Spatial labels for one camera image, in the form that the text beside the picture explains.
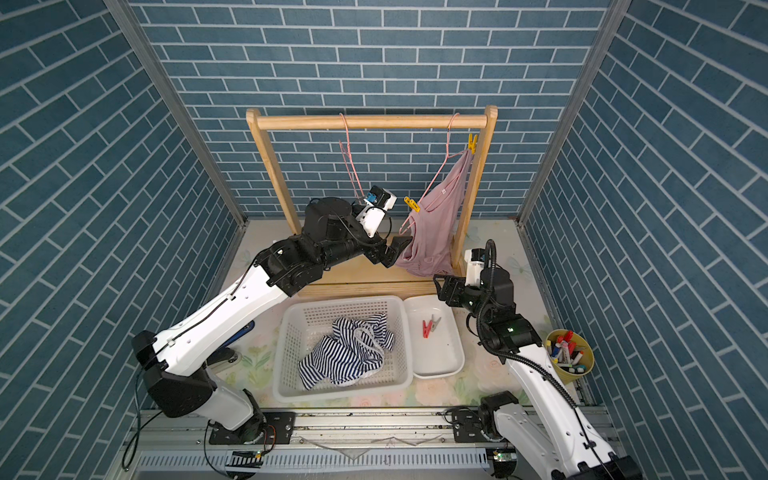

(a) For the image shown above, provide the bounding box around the pink tank top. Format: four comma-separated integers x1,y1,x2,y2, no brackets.
395,149,474,277

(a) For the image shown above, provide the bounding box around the pink hanger with pink top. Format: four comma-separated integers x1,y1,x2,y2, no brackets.
398,112,475,238

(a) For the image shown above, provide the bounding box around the red clothespin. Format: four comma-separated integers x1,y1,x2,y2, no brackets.
422,320,433,339

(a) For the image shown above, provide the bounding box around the pink wire hanger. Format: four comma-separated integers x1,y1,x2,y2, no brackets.
339,113,365,202

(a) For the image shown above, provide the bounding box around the blue white striped tank top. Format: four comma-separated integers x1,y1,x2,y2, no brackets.
298,313,395,390

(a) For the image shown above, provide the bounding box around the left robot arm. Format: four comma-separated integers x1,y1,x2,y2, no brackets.
132,186,412,441

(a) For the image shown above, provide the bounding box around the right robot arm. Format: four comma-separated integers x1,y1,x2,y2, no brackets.
433,240,643,479

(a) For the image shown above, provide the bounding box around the wooden clothes rack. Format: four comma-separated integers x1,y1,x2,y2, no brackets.
246,106,498,297

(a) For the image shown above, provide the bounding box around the yellow clothespin lower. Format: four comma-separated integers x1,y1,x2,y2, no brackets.
404,197,421,213

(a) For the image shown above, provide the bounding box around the yellow clothespin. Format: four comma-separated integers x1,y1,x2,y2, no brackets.
404,197,421,213
467,134,479,155

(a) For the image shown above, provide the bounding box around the white plastic tray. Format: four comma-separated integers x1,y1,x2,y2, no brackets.
404,295,465,379

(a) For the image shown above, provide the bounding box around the white plastic basket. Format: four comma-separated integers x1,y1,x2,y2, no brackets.
273,295,413,402

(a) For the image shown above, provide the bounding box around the yellow clothespin upper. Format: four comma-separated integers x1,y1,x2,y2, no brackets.
467,134,479,155

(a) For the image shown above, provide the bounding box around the yellow cup with pens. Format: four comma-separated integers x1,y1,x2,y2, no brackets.
545,329,595,384

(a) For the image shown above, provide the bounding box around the blue stapler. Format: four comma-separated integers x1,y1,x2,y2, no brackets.
222,321,255,348

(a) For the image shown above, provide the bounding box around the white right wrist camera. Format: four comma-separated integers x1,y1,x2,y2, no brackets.
464,248,486,287

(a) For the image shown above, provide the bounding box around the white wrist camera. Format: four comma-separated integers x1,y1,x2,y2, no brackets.
355,185,397,238
464,248,486,287

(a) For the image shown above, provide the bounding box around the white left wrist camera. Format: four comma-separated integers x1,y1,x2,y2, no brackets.
355,185,397,238

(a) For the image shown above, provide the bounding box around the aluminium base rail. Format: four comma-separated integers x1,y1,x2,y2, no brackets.
113,404,619,480

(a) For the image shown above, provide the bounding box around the aluminium corner post right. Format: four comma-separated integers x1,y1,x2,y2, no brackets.
518,0,631,228

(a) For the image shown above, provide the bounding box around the aluminium corner post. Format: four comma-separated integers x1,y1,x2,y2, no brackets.
103,0,248,228
518,0,631,228

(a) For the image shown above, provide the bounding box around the aluminium corner post left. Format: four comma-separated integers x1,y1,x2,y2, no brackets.
103,0,248,228

